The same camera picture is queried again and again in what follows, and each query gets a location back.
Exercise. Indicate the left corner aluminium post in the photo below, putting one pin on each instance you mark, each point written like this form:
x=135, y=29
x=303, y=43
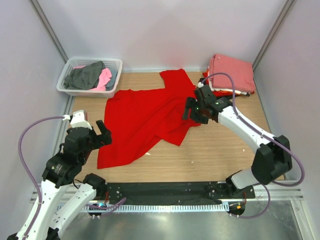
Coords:
x=49, y=29

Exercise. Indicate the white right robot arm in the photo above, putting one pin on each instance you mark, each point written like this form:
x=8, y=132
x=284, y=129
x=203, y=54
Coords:
x=271, y=157

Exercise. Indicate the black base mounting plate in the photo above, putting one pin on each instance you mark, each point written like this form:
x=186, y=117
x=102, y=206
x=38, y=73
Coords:
x=194, y=193

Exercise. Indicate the right corner aluminium post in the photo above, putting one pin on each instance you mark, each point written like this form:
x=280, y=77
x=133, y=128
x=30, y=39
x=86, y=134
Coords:
x=280, y=19

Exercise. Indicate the folded salmon pink t shirt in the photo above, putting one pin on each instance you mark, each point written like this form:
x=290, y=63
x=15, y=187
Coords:
x=219, y=61

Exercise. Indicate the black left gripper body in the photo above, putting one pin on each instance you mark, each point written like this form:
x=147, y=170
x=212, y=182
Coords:
x=93, y=143

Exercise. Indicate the white slotted cable duct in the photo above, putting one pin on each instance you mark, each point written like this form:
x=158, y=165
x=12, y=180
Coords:
x=100, y=209

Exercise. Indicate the aluminium frame rail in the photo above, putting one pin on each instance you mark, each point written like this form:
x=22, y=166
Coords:
x=274, y=191

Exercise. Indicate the pink t shirt in basket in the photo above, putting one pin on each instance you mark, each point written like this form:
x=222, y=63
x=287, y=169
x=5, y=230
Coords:
x=103, y=79

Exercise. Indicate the red t shirt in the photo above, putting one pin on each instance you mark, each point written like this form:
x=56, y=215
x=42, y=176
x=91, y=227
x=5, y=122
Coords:
x=138, y=120

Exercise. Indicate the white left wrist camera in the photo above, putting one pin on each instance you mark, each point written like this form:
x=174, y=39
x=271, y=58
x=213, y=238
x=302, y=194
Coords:
x=78, y=119

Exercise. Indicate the grey t shirt in basket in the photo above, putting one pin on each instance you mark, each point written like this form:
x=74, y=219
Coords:
x=84, y=78

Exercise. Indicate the blue-grey t shirt in basket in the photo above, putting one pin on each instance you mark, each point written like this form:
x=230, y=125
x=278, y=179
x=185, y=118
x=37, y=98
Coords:
x=110, y=85

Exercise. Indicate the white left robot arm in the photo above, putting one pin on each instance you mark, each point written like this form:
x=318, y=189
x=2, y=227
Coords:
x=45, y=222

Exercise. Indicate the white plastic laundry basket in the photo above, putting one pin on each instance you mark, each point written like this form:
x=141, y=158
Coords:
x=111, y=63

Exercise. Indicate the folded black t shirt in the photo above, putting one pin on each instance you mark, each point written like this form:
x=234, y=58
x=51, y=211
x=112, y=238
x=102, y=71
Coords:
x=202, y=82

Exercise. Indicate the corner aluminium post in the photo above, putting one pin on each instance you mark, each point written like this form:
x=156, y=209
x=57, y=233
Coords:
x=49, y=29
x=280, y=19

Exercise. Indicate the folded white t shirt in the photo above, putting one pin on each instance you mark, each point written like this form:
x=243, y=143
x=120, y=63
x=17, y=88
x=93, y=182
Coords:
x=242, y=78

